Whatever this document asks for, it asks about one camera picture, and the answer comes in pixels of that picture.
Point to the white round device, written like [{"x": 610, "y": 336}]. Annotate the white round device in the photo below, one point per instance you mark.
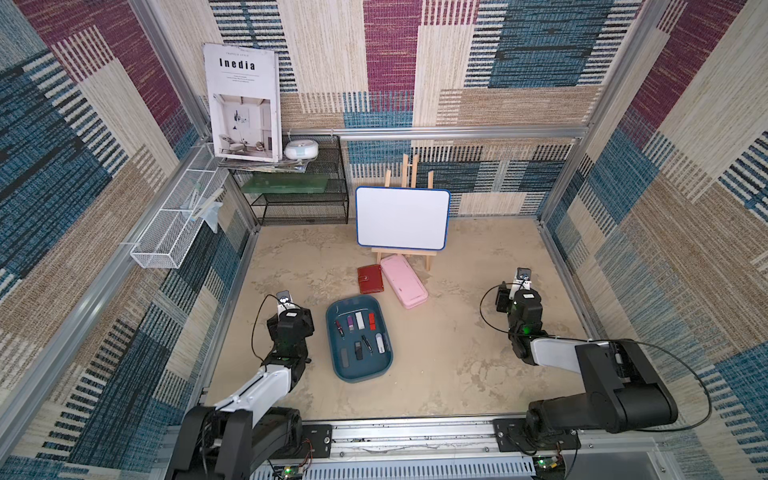
[{"x": 301, "y": 149}]

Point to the white usb flash drive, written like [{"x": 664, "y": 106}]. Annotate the white usb flash drive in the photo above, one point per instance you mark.
[{"x": 360, "y": 320}]

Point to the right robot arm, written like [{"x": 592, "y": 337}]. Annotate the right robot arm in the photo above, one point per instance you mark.
[{"x": 622, "y": 390}]

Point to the black wire shelf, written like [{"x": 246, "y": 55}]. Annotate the black wire shelf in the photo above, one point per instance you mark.
[{"x": 330, "y": 207}]

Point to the red leather wallet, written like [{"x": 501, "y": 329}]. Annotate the red leather wallet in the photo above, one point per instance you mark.
[{"x": 370, "y": 279}]

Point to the pink pencil case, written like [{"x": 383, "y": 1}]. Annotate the pink pencil case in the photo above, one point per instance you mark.
[{"x": 404, "y": 281}]

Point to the Inedia magazine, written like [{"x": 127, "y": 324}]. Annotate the Inedia magazine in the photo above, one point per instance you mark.
[{"x": 244, "y": 102}]

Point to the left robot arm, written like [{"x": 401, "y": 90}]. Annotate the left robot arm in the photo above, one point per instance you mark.
[{"x": 234, "y": 437}]

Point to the teal plastic storage box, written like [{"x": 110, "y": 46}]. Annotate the teal plastic storage box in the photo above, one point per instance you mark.
[{"x": 372, "y": 366}]

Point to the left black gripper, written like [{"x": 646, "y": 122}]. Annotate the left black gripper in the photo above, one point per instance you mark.
[{"x": 305, "y": 321}]

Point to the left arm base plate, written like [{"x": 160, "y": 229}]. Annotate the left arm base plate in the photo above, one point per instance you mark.
[{"x": 316, "y": 442}]

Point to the black swivel usb drive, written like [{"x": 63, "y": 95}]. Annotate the black swivel usb drive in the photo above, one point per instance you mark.
[{"x": 367, "y": 344}]

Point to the white board blue frame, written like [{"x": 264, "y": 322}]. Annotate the white board blue frame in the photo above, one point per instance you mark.
[{"x": 402, "y": 218}]

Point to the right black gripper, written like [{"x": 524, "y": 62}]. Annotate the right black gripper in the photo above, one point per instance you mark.
[{"x": 529, "y": 297}]

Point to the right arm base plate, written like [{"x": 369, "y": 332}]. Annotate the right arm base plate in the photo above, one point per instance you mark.
[{"x": 514, "y": 435}]

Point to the aluminium front rail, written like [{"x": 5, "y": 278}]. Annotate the aluminium front rail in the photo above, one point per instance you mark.
[{"x": 462, "y": 447}]

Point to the white wire basket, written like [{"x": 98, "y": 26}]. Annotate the white wire basket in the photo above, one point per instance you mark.
[{"x": 192, "y": 203}]

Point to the green board on shelf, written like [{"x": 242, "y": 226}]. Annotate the green board on shelf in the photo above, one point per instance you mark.
[{"x": 285, "y": 183}]

